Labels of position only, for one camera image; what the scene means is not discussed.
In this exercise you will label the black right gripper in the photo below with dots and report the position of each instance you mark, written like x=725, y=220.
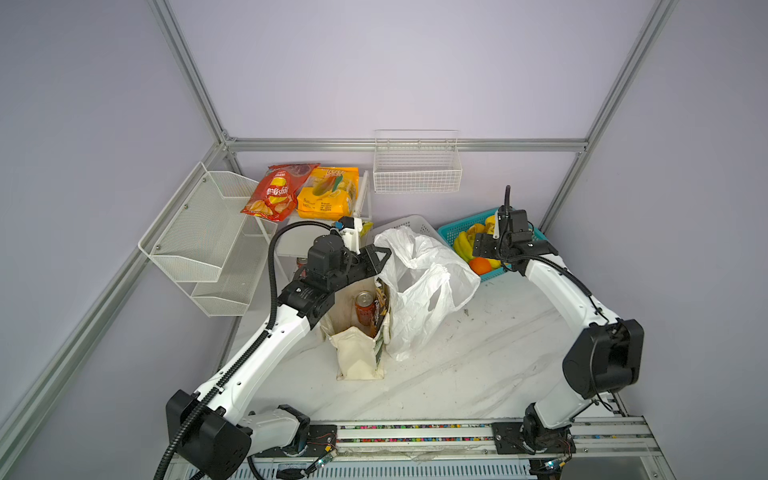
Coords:
x=480, y=246

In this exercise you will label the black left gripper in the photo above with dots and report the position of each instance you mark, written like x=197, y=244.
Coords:
x=373, y=266

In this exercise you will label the red Coke can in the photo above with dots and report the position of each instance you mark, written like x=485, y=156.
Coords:
x=365, y=308

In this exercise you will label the white plastic grocery bag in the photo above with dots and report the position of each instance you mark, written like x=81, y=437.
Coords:
x=427, y=282

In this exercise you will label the canvas floral tote bag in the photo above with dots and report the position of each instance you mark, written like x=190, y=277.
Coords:
x=359, y=350

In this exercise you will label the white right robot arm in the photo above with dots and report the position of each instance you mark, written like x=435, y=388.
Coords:
x=606, y=352

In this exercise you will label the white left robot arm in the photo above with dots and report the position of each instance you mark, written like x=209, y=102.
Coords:
x=212, y=428

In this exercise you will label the yellow-green corn chips bag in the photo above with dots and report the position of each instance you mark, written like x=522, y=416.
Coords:
x=366, y=227

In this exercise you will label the toy orange front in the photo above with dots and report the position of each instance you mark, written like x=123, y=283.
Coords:
x=481, y=266

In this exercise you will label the toy banana bunch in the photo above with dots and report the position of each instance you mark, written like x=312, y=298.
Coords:
x=487, y=226

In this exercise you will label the white plastic vegetable basket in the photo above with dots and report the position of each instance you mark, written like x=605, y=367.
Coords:
x=416, y=223

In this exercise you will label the teal plastic fruit basket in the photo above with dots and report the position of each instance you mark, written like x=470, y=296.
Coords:
x=451, y=231

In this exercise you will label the orange-yellow snack bag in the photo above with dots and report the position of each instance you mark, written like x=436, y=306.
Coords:
x=329, y=193

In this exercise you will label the white three-tier shelf rack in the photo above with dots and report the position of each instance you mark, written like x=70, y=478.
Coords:
x=297, y=242

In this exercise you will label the red Lays chips bag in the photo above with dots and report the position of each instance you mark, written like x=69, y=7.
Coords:
x=275, y=196

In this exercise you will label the white wire wall basket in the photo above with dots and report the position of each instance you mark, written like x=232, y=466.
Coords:
x=416, y=161

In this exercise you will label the white mesh wall shelf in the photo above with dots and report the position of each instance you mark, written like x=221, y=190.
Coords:
x=206, y=245

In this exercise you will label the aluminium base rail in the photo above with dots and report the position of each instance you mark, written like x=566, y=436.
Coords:
x=593, y=448

